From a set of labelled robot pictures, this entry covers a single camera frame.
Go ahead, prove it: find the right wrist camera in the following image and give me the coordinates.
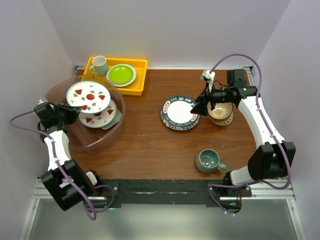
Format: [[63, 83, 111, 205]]
[[200, 69, 216, 92]]

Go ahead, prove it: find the cream patterned bowl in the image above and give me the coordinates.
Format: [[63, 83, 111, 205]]
[[207, 102, 234, 126]]

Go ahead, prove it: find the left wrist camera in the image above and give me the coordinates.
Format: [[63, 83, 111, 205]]
[[37, 98, 50, 106]]

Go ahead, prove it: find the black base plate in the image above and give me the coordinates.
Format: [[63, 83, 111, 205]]
[[102, 179, 252, 209]]

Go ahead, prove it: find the dark floral plate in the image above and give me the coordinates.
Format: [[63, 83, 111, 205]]
[[161, 117, 200, 132]]

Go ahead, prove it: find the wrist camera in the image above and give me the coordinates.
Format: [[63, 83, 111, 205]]
[[200, 69, 216, 92], [37, 98, 50, 106]]

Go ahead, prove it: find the light blue divided plate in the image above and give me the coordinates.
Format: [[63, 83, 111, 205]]
[[101, 110, 122, 130]]

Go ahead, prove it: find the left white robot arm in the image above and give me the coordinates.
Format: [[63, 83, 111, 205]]
[[33, 100, 104, 211]]

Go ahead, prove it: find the pale green white mug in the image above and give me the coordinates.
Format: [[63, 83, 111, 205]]
[[89, 55, 109, 77]]

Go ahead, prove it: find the teal ceramic mug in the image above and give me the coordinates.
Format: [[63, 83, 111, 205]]
[[195, 149, 227, 174]]

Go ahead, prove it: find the green rim lettered plate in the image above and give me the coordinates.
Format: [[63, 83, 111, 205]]
[[160, 95, 200, 127]]

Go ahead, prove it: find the clear pink plastic bin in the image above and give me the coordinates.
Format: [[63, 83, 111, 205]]
[[46, 75, 126, 153]]

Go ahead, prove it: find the yellow plastic tray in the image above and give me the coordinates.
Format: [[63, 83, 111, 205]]
[[81, 56, 148, 96]]

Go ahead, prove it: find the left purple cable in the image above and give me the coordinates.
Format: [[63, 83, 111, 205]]
[[9, 111, 116, 221]]

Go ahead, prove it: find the watermelon plate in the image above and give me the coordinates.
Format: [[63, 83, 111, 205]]
[[78, 100, 117, 129], [66, 81, 111, 114]]

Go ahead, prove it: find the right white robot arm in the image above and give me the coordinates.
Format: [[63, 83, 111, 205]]
[[190, 69, 296, 197]]

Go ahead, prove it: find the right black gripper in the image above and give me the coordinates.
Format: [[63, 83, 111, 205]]
[[190, 81, 233, 117]]

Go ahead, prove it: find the lime green plate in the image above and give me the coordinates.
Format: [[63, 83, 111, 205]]
[[106, 63, 137, 87]]

